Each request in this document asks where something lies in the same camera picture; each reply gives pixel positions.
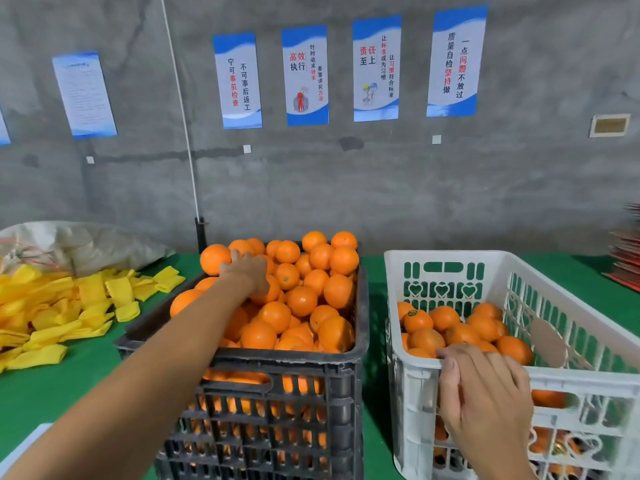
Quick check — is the person's right hand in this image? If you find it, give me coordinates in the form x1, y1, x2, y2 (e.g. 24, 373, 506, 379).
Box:
438, 343, 536, 480

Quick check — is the person's left hand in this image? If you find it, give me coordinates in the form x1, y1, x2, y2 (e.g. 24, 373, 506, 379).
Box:
218, 249, 271, 301

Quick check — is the pile of oranges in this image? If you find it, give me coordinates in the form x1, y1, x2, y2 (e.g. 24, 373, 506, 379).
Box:
168, 231, 361, 456

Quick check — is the heap of labelled oranges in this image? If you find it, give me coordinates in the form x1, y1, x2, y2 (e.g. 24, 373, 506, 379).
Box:
397, 299, 601, 480

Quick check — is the black plastic crate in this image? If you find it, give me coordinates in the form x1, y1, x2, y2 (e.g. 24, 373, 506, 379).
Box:
113, 269, 369, 480

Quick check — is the white plastic crate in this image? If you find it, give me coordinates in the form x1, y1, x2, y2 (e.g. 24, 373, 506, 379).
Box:
384, 249, 640, 480

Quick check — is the person's left forearm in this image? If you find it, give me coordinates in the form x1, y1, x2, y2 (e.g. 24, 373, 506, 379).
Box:
5, 275, 256, 480

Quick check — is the beige woven sack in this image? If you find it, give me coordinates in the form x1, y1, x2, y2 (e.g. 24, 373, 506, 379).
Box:
0, 221, 176, 278

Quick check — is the white pole with black base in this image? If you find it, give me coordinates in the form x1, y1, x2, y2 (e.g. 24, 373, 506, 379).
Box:
160, 0, 209, 254

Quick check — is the pile of yellow bags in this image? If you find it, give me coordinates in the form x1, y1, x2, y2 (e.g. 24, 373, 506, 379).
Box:
0, 263, 187, 374

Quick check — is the stack of red cardboard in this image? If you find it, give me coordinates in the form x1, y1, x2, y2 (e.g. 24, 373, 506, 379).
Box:
605, 203, 640, 293

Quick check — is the green felt table cover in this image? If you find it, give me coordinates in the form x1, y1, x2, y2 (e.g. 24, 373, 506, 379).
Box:
0, 253, 640, 480

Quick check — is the white printed paper sheet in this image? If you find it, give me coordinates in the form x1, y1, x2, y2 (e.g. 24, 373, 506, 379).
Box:
0, 423, 53, 480

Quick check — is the blue white wall poster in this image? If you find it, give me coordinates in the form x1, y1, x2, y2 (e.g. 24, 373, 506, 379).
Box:
351, 17, 403, 123
281, 25, 330, 128
426, 5, 489, 119
213, 33, 263, 131

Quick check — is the beige wall plate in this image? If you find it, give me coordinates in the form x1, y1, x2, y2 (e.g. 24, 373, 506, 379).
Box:
590, 113, 632, 138

